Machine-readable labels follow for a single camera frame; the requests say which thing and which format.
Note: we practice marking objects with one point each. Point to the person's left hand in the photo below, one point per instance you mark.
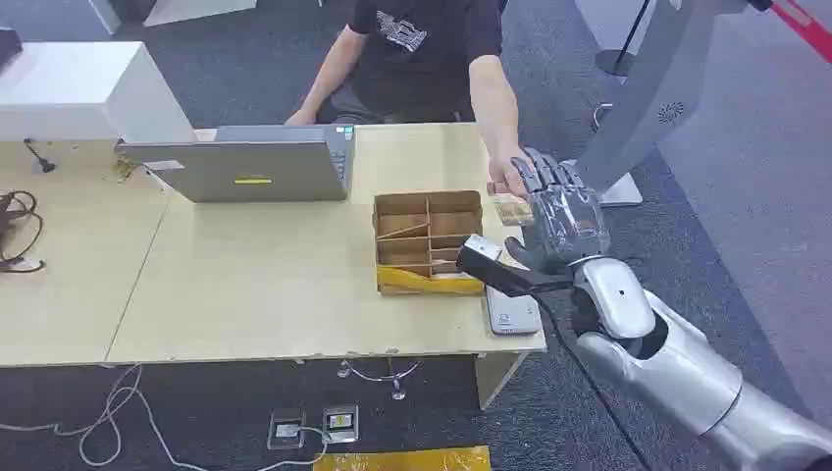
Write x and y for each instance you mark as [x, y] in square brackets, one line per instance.
[506, 174]

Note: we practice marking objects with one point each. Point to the floor socket plate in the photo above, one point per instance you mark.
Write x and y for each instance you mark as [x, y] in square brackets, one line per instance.
[340, 424]
[286, 429]

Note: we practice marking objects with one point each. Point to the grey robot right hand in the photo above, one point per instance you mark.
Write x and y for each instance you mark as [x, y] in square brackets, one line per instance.
[569, 218]

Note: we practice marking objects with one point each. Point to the cards stacked in box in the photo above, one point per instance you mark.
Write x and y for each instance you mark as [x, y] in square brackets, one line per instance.
[455, 275]

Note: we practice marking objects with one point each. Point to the white card reader device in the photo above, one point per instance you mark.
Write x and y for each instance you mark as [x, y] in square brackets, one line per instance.
[513, 313]

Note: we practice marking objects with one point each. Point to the wooden card box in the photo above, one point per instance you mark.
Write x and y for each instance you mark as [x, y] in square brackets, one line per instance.
[426, 244]

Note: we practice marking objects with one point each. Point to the dark object on cabinet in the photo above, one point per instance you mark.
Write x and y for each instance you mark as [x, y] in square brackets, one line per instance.
[8, 45]

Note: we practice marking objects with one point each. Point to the grey laptop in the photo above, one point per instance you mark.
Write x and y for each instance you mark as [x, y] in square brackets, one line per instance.
[253, 170]

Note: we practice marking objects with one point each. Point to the desk leg panel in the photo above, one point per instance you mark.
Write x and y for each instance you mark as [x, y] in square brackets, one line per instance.
[495, 377]

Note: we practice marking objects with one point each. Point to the yellow floor sheet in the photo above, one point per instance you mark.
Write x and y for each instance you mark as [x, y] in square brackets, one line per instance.
[403, 459]

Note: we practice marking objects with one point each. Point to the person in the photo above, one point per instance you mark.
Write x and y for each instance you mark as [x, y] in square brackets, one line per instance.
[422, 58]

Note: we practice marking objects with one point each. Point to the grey curved stand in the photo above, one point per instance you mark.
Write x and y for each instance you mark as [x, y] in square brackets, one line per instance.
[650, 97]

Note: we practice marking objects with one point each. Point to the black and pale wrist camera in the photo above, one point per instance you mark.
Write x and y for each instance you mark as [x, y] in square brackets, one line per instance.
[489, 261]

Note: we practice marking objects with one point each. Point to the black stanchion pole with base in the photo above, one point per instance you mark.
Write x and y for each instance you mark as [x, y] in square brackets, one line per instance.
[621, 55]

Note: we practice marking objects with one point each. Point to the white furniture base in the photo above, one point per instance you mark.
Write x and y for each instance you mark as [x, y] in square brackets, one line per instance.
[175, 10]

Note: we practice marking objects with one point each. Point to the person's right hand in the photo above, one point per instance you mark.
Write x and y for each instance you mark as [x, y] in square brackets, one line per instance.
[300, 118]

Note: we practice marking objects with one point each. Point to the white cabinet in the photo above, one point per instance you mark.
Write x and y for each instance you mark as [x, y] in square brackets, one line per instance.
[84, 91]

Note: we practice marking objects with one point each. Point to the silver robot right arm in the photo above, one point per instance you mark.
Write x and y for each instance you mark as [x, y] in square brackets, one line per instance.
[676, 364]

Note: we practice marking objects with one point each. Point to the red barrier belt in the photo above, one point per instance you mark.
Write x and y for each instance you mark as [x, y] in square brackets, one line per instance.
[806, 26]

